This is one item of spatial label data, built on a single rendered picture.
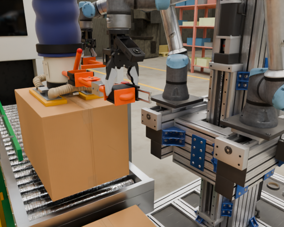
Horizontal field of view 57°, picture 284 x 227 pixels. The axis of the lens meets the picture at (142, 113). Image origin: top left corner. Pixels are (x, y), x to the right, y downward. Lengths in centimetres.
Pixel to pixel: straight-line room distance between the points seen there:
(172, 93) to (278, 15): 68
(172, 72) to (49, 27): 64
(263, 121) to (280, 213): 108
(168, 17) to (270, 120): 78
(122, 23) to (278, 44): 50
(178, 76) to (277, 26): 62
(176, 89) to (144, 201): 64
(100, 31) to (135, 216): 1045
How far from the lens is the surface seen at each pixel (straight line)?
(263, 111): 115
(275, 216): 209
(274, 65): 100
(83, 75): 115
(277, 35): 97
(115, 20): 84
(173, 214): 192
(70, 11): 132
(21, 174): 184
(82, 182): 130
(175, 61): 141
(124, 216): 137
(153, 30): 1171
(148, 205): 158
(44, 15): 132
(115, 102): 83
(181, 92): 143
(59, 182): 125
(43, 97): 133
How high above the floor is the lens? 143
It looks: 19 degrees down
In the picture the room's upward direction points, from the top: straight up
